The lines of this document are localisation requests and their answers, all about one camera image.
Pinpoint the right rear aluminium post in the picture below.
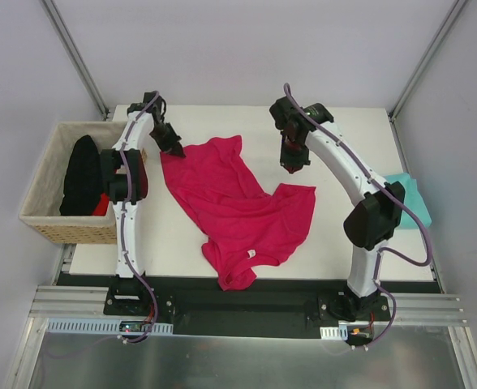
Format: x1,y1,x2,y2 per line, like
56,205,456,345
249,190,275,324
389,0,471,123

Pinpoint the pink t shirt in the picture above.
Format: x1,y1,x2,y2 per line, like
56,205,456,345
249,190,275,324
161,135,316,291

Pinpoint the aluminium rail frame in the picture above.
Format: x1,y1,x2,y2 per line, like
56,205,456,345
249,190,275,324
6,241,477,388

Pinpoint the wicker laundry basket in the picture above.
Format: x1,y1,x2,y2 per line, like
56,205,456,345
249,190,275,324
19,122,126,244

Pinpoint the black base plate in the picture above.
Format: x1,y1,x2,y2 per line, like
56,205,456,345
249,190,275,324
102,275,398,336

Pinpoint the left rear aluminium post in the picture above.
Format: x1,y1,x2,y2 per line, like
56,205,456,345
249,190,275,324
39,0,110,121

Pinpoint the black t shirt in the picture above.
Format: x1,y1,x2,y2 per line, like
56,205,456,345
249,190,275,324
59,135,103,216

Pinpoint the aluminium post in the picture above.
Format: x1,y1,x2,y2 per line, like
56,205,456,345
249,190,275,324
389,0,471,123
39,0,110,121

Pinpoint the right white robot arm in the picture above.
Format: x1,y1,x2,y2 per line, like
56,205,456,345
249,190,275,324
269,96,405,320

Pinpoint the left white cable duct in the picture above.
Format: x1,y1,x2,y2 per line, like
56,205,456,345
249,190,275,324
47,318,174,336

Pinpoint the right white cable duct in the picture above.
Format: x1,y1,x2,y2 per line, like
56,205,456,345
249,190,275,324
320,325,348,341

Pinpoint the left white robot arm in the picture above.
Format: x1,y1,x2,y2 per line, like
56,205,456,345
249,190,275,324
100,91,185,279

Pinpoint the white cable duct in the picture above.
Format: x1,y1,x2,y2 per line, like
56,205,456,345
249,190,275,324
47,318,174,336
320,325,348,341

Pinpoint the red t shirt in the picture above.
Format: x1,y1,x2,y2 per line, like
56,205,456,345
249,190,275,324
92,193,110,216

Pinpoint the folded teal t shirt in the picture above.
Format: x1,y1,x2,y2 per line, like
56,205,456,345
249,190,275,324
385,173,432,230

